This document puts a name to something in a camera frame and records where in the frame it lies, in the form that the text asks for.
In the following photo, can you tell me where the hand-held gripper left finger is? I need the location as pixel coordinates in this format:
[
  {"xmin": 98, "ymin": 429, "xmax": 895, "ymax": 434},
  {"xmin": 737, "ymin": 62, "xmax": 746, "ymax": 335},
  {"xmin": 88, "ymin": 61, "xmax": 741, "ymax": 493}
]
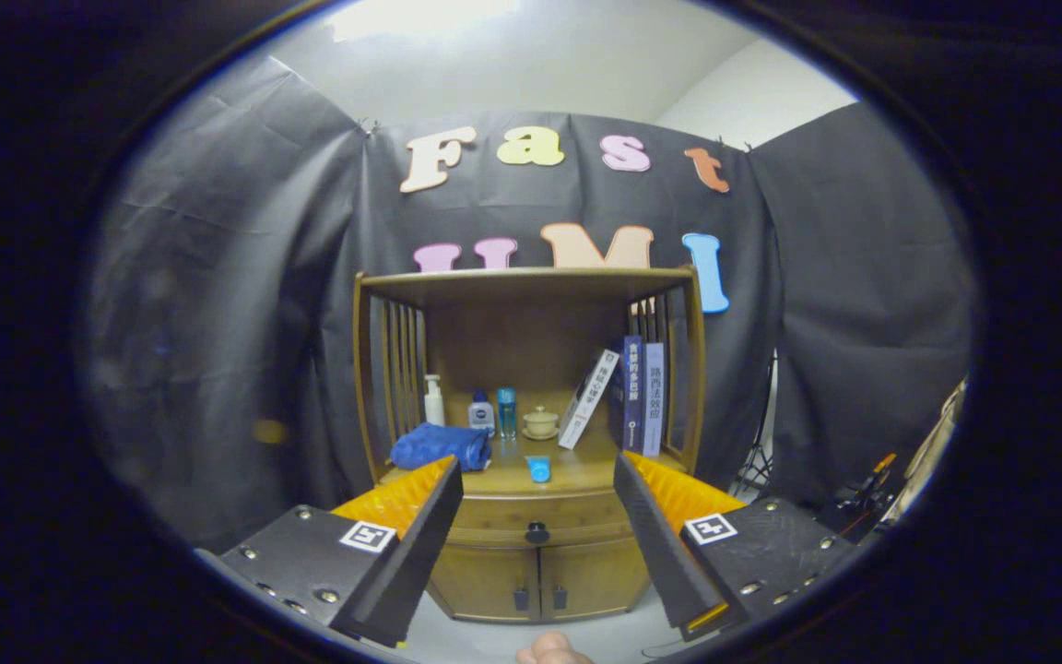
[{"xmin": 197, "ymin": 455, "xmax": 466, "ymax": 648}]

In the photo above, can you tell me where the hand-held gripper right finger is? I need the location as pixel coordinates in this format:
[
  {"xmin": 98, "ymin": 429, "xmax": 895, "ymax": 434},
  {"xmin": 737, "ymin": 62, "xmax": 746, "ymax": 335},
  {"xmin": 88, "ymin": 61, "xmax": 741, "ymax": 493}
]
[{"xmin": 612, "ymin": 450, "xmax": 856, "ymax": 644}]

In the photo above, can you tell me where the wooden drawer with black knob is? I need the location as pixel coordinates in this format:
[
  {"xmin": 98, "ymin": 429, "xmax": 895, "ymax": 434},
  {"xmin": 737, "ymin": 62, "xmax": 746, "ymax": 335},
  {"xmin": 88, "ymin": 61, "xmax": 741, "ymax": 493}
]
[{"xmin": 446, "ymin": 487, "xmax": 633, "ymax": 550}]

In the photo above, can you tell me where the wooden cabinet door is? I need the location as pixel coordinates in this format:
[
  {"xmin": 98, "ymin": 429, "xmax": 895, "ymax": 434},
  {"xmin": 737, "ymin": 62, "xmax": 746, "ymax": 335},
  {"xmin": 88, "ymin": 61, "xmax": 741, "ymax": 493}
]
[
  {"xmin": 427, "ymin": 544, "xmax": 541, "ymax": 623},
  {"xmin": 538, "ymin": 538, "xmax": 652, "ymax": 621}
]

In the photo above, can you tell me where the wooden countertop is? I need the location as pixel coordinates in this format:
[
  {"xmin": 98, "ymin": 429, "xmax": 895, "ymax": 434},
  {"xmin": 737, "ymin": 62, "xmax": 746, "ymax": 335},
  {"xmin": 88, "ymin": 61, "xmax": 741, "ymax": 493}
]
[{"xmin": 379, "ymin": 429, "xmax": 689, "ymax": 499}]

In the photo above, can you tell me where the wooden cabinet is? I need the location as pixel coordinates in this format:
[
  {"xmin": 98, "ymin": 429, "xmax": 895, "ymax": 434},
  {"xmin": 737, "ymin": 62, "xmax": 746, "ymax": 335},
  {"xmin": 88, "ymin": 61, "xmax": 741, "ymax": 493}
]
[{"xmin": 351, "ymin": 266, "xmax": 709, "ymax": 624}]

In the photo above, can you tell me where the blue folded towel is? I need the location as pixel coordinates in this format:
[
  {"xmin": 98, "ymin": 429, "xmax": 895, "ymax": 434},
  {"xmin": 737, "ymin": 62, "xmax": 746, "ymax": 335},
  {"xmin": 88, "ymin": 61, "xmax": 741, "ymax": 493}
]
[{"xmin": 390, "ymin": 422, "xmax": 493, "ymax": 472}]

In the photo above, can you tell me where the black light stand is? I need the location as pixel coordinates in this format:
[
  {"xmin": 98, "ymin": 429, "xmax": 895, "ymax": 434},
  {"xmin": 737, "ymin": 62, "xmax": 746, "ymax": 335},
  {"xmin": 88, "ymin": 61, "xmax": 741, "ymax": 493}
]
[{"xmin": 734, "ymin": 350, "xmax": 781, "ymax": 494}]

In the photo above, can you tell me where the light purple book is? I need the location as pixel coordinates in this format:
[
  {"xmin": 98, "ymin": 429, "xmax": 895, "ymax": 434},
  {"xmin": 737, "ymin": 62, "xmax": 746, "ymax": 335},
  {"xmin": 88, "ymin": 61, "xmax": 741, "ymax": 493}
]
[{"xmin": 643, "ymin": 342, "xmax": 667, "ymax": 458}]

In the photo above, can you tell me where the dark blue book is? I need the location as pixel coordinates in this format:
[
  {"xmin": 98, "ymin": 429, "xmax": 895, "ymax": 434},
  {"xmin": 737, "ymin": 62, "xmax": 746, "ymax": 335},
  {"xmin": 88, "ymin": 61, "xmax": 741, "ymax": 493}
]
[{"xmin": 621, "ymin": 335, "xmax": 646, "ymax": 455}]

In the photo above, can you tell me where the white book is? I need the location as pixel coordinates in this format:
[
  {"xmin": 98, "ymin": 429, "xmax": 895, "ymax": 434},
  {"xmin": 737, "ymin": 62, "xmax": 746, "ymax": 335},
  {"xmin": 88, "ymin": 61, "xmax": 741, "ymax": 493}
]
[{"xmin": 558, "ymin": 348, "xmax": 621, "ymax": 451}]

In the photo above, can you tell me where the beige lidded teacup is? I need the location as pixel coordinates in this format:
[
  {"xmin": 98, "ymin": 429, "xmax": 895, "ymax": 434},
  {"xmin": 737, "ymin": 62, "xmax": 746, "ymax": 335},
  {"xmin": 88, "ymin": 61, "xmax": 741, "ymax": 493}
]
[{"xmin": 522, "ymin": 405, "xmax": 561, "ymax": 442}]

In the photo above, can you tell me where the orange and black clamp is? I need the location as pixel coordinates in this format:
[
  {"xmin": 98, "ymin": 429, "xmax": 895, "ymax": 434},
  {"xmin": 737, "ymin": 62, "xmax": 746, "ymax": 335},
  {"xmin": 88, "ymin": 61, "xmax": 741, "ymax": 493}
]
[{"xmin": 854, "ymin": 452, "xmax": 901, "ymax": 508}]

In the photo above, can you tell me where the beige cloth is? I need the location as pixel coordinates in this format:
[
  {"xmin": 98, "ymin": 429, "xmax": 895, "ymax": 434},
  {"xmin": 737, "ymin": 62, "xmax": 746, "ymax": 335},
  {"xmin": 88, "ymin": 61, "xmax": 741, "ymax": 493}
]
[{"xmin": 891, "ymin": 376, "xmax": 970, "ymax": 522}]

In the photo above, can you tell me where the black backdrop cloth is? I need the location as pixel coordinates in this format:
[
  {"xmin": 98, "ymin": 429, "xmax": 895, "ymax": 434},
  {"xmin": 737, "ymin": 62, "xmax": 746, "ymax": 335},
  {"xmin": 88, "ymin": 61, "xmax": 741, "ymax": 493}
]
[{"xmin": 79, "ymin": 51, "xmax": 979, "ymax": 554}]

